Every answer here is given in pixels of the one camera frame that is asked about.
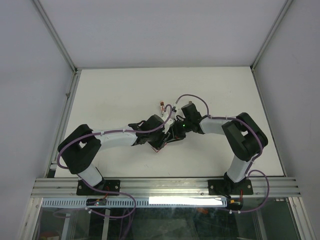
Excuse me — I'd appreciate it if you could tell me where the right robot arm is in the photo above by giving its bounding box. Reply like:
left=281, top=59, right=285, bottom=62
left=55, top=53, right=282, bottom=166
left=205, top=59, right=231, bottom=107
left=168, top=103, right=269, bottom=198

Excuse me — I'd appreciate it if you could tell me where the aluminium mounting rail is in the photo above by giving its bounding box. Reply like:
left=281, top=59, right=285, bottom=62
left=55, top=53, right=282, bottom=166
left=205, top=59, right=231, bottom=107
left=31, top=175, right=301, bottom=199

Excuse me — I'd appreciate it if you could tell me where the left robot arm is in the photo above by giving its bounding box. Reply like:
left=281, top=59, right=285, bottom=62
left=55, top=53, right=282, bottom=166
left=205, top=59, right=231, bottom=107
left=57, top=114, right=174, bottom=195

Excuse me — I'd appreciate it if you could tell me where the pink mini stapler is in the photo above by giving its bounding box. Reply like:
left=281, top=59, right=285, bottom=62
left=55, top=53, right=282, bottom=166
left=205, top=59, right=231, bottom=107
left=160, top=101, right=167, bottom=118

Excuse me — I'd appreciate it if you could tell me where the red white staple box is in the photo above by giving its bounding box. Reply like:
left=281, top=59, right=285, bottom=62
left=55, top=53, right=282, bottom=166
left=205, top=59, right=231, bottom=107
left=151, top=146, right=165, bottom=153

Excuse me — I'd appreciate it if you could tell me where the white slotted cable duct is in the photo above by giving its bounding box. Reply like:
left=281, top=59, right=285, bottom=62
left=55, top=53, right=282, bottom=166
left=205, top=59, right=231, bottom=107
left=42, top=196, right=227, bottom=208

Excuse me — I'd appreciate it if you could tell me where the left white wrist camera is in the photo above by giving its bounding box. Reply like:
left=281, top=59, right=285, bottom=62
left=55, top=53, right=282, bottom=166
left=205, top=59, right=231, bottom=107
left=161, top=112, right=175, bottom=134

